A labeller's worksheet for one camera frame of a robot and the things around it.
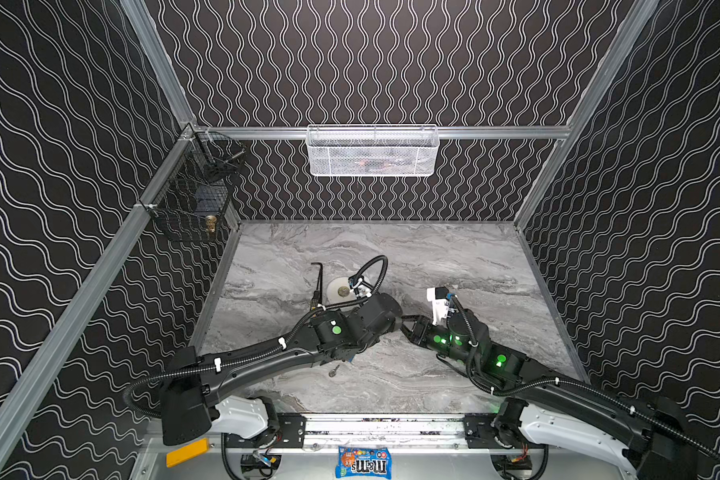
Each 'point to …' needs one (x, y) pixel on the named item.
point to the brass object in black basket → (210, 222)
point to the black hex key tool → (316, 299)
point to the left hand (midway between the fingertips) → (405, 315)
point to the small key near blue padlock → (332, 373)
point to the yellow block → (187, 453)
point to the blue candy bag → (363, 462)
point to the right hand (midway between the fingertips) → (394, 321)
